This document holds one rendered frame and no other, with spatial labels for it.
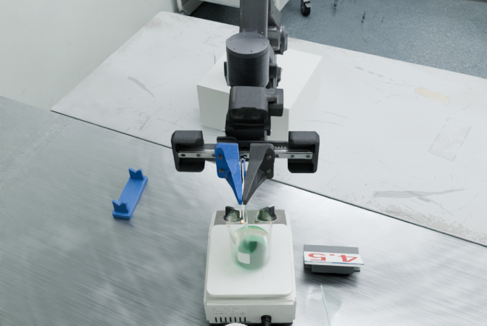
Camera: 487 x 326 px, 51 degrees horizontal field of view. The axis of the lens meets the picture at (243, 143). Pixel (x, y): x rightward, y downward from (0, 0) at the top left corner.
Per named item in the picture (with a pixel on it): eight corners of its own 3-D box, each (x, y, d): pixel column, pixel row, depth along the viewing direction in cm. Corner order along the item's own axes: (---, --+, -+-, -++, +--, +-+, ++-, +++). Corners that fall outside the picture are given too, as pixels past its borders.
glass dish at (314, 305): (334, 287, 79) (335, 280, 77) (345, 320, 75) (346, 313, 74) (299, 294, 78) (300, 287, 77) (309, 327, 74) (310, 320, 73)
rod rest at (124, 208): (132, 177, 98) (128, 164, 95) (148, 179, 97) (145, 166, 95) (111, 217, 91) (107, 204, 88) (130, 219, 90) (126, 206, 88)
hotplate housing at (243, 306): (214, 219, 90) (210, 190, 84) (288, 219, 89) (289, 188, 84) (205, 342, 73) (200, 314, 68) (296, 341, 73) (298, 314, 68)
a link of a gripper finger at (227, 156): (217, 176, 66) (214, 143, 62) (245, 176, 66) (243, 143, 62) (212, 218, 61) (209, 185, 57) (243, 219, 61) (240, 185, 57)
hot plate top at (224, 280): (211, 227, 78) (210, 224, 78) (288, 227, 78) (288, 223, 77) (206, 298, 70) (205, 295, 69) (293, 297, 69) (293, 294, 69)
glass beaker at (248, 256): (280, 266, 72) (281, 230, 67) (238, 282, 71) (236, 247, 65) (261, 230, 77) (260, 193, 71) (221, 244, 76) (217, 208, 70)
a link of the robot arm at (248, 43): (230, 77, 80) (226, 9, 72) (281, 79, 79) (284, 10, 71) (219, 124, 72) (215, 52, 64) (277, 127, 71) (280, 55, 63)
